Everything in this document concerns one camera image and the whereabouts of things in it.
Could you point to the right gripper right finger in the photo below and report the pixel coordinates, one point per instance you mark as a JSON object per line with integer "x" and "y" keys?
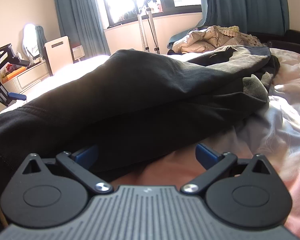
{"x": 216, "y": 165}

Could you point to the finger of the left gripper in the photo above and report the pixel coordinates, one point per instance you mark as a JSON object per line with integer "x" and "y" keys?
{"x": 16, "y": 96}

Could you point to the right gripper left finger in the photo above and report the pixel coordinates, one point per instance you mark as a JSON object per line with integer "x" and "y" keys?
{"x": 78, "y": 164}

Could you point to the black trousers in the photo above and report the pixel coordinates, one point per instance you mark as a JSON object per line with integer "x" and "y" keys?
{"x": 138, "y": 107}

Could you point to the white dressing table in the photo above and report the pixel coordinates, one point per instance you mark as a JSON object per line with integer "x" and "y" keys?
{"x": 27, "y": 79}

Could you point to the wavy mirror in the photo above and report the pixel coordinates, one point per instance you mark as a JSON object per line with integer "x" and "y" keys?
{"x": 29, "y": 43}

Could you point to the white chair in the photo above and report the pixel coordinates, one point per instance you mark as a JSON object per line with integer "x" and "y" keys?
{"x": 58, "y": 53}

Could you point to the white bed sheet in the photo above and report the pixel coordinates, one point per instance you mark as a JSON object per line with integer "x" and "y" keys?
{"x": 44, "y": 201}

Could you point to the left teal curtain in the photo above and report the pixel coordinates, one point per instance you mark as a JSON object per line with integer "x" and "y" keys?
{"x": 80, "y": 21}

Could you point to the teal curtain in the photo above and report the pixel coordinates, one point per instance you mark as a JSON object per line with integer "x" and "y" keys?
{"x": 251, "y": 16}
{"x": 80, "y": 21}

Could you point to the beige puffer jacket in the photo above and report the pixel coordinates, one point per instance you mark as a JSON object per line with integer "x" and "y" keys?
{"x": 213, "y": 37}

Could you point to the black sofa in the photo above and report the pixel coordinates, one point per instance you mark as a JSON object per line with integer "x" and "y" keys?
{"x": 289, "y": 41}

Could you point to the right teal curtain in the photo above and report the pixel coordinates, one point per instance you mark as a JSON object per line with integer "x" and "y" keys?
{"x": 251, "y": 16}

